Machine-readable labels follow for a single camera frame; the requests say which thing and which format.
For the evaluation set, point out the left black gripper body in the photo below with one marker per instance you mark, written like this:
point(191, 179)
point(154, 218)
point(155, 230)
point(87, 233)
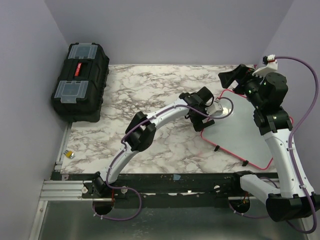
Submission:
point(196, 119)

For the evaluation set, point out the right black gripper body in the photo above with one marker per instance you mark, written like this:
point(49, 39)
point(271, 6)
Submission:
point(250, 85)

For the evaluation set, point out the pink-framed whiteboard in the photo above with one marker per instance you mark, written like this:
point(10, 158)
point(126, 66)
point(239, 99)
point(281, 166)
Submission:
point(238, 134)

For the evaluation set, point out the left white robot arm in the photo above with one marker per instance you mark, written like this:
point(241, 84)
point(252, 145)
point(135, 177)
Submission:
point(141, 131)

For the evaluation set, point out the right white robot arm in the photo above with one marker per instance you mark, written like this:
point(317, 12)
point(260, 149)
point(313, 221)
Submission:
point(295, 198)

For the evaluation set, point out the blue tape piece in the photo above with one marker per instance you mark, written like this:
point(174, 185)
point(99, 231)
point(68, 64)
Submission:
point(176, 177)

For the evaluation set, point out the black plastic toolbox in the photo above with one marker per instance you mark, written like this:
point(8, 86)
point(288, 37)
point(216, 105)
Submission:
point(78, 93)

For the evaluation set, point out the small yellow metal clip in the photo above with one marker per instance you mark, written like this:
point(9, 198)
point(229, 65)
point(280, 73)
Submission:
point(69, 154)

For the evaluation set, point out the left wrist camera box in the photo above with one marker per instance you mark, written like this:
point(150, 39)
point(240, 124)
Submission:
point(215, 109)

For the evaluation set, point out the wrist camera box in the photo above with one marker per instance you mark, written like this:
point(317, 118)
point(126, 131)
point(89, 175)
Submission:
point(270, 66)
point(215, 109)

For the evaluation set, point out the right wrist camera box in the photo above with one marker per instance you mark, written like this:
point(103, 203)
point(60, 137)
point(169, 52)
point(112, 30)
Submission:
point(270, 66)

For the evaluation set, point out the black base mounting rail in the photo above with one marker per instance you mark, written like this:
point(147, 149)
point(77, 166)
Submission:
point(159, 190)

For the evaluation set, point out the aluminium extrusion frame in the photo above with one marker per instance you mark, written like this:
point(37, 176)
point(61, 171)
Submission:
point(62, 189)

